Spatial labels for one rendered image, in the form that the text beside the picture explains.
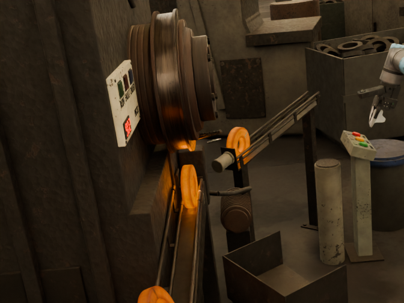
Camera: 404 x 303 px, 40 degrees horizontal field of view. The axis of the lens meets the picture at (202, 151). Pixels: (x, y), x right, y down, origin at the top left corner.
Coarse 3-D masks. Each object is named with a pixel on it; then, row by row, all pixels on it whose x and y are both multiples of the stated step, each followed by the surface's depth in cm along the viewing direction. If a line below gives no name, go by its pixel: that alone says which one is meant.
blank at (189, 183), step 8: (184, 168) 193; (192, 168) 197; (184, 176) 191; (192, 176) 195; (184, 184) 190; (192, 184) 200; (184, 192) 190; (192, 192) 193; (184, 200) 191; (192, 200) 192
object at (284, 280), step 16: (256, 240) 157; (272, 240) 160; (224, 256) 151; (240, 256) 155; (256, 256) 158; (272, 256) 162; (224, 272) 153; (240, 272) 145; (256, 272) 160; (272, 272) 161; (288, 272) 161; (336, 272) 138; (240, 288) 148; (256, 288) 141; (272, 288) 134; (288, 288) 154; (304, 288) 133; (320, 288) 137; (336, 288) 140
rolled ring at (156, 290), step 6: (150, 288) 131; (156, 288) 132; (162, 288) 136; (144, 294) 129; (150, 294) 128; (156, 294) 131; (162, 294) 134; (168, 294) 138; (138, 300) 128; (144, 300) 126; (150, 300) 126; (156, 300) 130; (162, 300) 134; (168, 300) 136
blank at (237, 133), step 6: (234, 132) 237; (240, 132) 240; (246, 132) 245; (228, 138) 237; (234, 138) 237; (240, 138) 244; (246, 138) 245; (228, 144) 237; (234, 144) 237; (240, 144) 246; (246, 144) 246; (240, 150) 244
